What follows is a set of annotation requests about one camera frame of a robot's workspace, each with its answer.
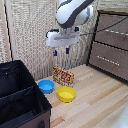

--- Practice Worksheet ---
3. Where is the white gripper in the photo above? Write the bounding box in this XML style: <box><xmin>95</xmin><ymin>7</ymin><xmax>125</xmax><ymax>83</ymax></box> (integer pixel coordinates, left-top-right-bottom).
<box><xmin>45</xmin><ymin>27</ymin><xmax>81</xmax><ymax>57</ymax></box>

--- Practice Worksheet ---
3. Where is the red yellow cereal bar box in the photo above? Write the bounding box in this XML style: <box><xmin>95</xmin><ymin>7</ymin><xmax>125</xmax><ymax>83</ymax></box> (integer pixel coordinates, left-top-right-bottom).
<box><xmin>52</xmin><ymin>65</ymin><xmax>76</xmax><ymax>89</ymax></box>

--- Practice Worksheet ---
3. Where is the beige woven curtain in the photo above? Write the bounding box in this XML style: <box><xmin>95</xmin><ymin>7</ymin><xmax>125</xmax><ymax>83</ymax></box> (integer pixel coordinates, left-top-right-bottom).
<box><xmin>0</xmin><ymin>0</ymin><xmax>128</xmax><ymax>82</ymax></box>

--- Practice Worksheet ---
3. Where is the blue plastic bowl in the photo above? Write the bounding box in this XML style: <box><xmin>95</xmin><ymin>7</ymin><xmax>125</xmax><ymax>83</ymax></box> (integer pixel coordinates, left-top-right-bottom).
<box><xmin>37</xmin><ymin>79</ymin><xmax>56</xmax><ymax>95</ymax></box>

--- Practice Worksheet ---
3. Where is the yellow plastic bowl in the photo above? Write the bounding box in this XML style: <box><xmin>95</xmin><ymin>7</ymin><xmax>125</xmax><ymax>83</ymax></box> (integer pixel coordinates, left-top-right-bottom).
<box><xmin>56</xmin><ymin>86</ymin><xmax>77</xmax><ymax>104</ymax></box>

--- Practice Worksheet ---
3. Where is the brown drawer cabinet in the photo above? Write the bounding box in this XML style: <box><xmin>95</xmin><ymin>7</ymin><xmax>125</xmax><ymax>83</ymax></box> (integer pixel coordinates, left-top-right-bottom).
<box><xmin>86</xmin><ymin>9</ymin><xmax>128</xmax><ymax>84</ymax></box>

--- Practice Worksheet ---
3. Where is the black fabric storage box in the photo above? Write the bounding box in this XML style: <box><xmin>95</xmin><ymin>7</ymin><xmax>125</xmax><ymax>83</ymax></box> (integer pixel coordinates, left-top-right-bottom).
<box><xmin>0</xmin><ymin>59</ymin><xmax>53</xmax><ymax>128</ymax></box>

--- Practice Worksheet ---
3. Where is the black cable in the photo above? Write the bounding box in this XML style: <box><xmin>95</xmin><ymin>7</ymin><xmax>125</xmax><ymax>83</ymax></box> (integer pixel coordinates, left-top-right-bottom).
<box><xmin>79</xmin><ymin>15</ymin><xmax>128</xmax><ymax>37</ymax></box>

